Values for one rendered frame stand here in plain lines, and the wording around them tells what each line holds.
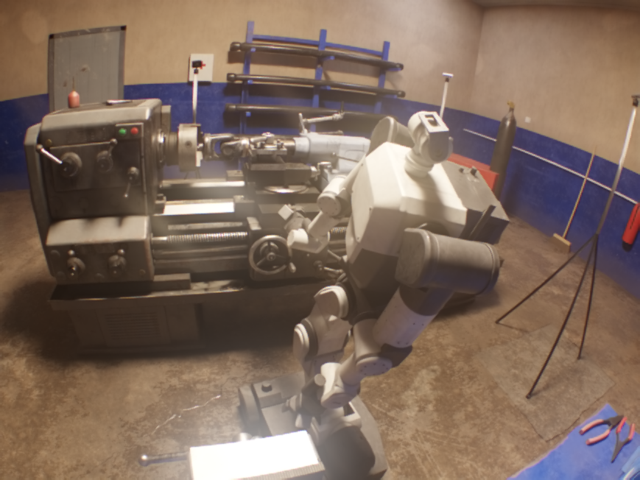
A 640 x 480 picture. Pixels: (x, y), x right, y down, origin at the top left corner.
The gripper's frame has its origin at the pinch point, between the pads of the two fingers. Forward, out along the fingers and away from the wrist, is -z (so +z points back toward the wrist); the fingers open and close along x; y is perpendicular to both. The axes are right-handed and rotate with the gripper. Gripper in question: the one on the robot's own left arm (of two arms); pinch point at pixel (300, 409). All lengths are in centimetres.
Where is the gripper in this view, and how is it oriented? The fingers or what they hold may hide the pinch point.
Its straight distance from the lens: 118.5
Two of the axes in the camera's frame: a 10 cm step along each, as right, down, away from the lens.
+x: -9.1, -3.1, -2.9
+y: 0.0, 6.8, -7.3
